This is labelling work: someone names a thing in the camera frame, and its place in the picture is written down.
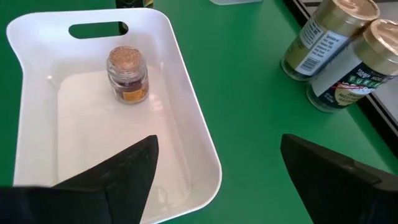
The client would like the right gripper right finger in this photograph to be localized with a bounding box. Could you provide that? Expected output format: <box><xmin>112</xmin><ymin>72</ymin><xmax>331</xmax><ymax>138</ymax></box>
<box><xmin>280</xmin><ymin>133</ymin><xmax>398</xmax><ymax>224</ymax></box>

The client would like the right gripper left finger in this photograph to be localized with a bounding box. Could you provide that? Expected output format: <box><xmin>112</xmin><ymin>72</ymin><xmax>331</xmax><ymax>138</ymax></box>
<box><xmin>0</xmin><ymin>134</ymin><xmax>159</xmax><ymax>224</ymax></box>

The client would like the white plastic bin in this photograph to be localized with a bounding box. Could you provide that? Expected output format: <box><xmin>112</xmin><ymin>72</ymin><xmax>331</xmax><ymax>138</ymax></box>
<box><xmin>6</xmin><ymin>7</ymin><xmax>223</xmax><ymax>224</ymax></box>

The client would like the small cork-stoppered glass jar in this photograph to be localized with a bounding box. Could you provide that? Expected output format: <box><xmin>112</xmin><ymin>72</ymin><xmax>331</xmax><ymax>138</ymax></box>
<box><xmin>106</xmin><ymin>45</ymin><xmax>150</xmax><ymax>105</ymax></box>

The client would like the gold-lid spice jar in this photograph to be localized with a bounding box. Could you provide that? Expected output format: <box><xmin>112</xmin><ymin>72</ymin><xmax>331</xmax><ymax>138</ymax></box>
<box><xmin>280</xmin><ymin>0</ymin><xmax>381</xmax><ymax>82</ymax></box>
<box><xmin>306</xmin><ymin>18</ymin><xmax>398</xmax><ymax>113</ymax></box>

